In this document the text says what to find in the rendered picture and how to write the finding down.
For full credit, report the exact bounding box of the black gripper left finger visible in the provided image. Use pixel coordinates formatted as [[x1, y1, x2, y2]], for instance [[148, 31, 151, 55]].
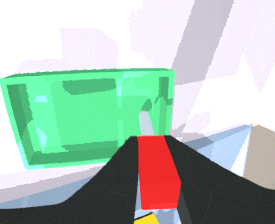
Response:
[[0, 136, 138, 224]]

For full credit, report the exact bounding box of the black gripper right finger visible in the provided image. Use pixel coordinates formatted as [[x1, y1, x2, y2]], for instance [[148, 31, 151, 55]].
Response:
[[164, 135, 275, 224]]

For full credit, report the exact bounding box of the green tray floor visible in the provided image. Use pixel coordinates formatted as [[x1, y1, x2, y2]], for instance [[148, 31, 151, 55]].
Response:
[[19, 76, 162, 155]]

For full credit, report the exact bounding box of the light blue ramp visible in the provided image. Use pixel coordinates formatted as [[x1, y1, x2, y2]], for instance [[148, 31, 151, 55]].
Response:
[[0, 124, 275, 224]]

